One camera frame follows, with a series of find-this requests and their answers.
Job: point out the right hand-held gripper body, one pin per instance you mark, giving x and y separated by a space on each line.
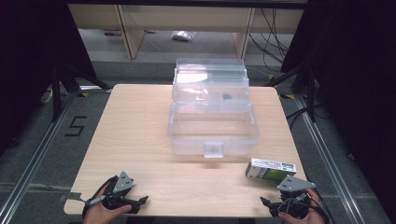
294 186

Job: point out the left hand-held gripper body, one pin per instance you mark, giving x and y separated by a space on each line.
123 183

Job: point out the green and white carton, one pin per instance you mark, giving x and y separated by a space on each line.
267 171

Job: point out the clear plastic storage box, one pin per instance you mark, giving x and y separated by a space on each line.
213 130

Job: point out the person's right hand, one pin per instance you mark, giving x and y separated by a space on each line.
308 219

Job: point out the person's left hand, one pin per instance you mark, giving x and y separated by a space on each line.
99 213

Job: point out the grey tape piece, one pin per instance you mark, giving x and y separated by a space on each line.
74 196

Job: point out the yellow tape piece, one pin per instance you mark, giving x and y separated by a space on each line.
82 94
288 96

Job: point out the black metal stand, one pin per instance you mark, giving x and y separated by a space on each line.
56 93
310 96

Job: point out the black curtain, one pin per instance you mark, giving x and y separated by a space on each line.
355 77
28 62

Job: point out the pink flat item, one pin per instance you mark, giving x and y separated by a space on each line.
112 32

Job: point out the clear plastic bag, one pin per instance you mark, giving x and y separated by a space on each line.
183 35

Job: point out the metal floor rail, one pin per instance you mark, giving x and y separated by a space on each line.
327 161
34 161

